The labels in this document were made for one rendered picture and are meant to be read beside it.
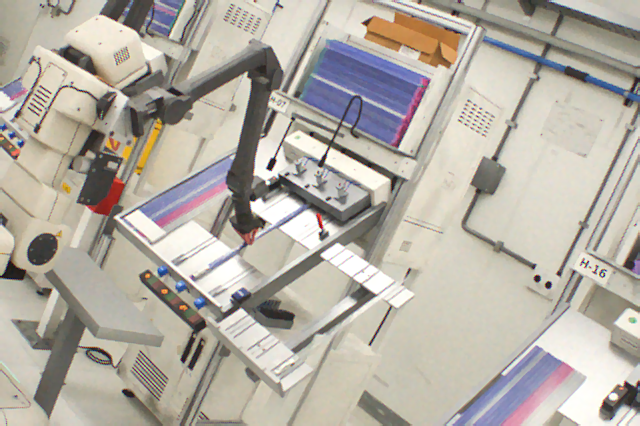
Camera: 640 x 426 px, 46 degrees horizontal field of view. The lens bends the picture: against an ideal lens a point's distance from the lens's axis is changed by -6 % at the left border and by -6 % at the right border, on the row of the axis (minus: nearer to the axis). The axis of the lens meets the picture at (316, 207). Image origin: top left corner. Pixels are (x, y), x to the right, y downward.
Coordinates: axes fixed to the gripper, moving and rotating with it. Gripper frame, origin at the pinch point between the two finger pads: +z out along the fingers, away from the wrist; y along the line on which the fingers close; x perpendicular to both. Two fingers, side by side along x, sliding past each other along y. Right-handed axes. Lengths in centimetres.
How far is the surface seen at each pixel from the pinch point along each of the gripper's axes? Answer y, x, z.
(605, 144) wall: -22, -195, 49
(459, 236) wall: 31, -145, 104
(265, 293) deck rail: -20.7, 10.2, 3.5
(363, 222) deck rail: -20.7, -33.1, 0.8
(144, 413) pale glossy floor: 30, 48, 78
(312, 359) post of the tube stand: -53, 19, 3
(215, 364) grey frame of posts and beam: -24.6, 35.6, 14.0
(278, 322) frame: -5.3, -2.1, 36.4
